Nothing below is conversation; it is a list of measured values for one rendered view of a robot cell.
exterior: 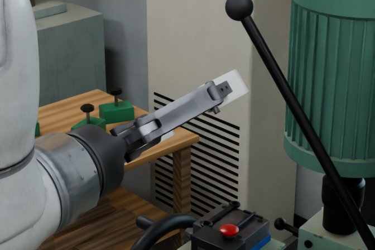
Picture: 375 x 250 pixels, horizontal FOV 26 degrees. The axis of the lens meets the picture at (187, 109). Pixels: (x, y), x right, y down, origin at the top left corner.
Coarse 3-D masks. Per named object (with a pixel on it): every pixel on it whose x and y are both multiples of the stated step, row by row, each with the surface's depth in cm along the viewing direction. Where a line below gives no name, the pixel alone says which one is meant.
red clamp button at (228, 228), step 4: (224, 224) 128; (228, 224) 128; (232, 224) 128; (220, 228) 127; (224, 228) 127; (228, 228) 127; (232, 228) 127; (236, 228) 127; (220, 232) 127; (224, 232) 126; (228, 232) 126; (232, 232) 126; (236, 232) 127; (228, 236) 126; (232, 236) 127
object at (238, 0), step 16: (240, 0) 98; (240, 16) 99; (256, 32) 99; (256, 48) 99; (272, 64) 99; (288, 96) 99; (304, 112) 99; (304, 128) 99; (320, 144) 99; (320, 160) 99; (336, 176) 98; (336, 192) 99; (352, 208) 98; (368, 240) 98
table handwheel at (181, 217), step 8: (168, 216) 144; (176, 216) 145; (184, 216) 147; (192, 216) 149; (152, 224) 142; (160, 224) 142; (168, 224) 142; (176, 224) 144; (184, 224) 146; (192, 224) 148; (144, 232) 140; (152, 232) 140; (160, 232) 141; (168, 232) 143; (136, 240) 140; (144, 240) 139; (152, 240) 139; (136, 248) 138; (144, 248) 138
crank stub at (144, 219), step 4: (140, 216) 148; (144, 216) 148; (136, 220) 148; (140, 220) 147; (144, 220) 146; (148, 220) 146; (152, 220) 146; (136, 224) 148; (140, 224) 147; (144, 224) 146; (148, 224) 146; (140, 228) 148; (144, 228) 146
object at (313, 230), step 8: (320, 216) 122; (304, 224) 120; (312, 224) 120; (320, 224) 120; (304, 232) 118; (312, 232) 118; (320, 232) 118; (328, 232) 118; (304, 240) 119; (312, 240) 118; (320, 240) 117; (328, 240) 116; (336, 240) 116; (344, 240) 116; (352, 240) 116; (360, 240) 116; (304, 248) 119; (312, 248) 118; (320, 248) 118; (328, 248) 117; (336, 248) 116; (344, 248) 115; (352, 248) 114; (360, 248) 114
